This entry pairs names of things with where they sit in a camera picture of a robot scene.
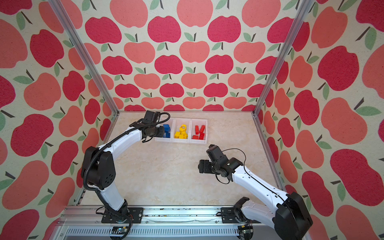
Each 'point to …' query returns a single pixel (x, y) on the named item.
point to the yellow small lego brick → (177, 134)
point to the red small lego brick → (194, 137)
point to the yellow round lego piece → (181, 127)
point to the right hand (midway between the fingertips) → (207, 165)
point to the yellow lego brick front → (182, 132)
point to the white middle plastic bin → (176, 123)
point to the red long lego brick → (201, 133)
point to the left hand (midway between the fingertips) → (164, 132)
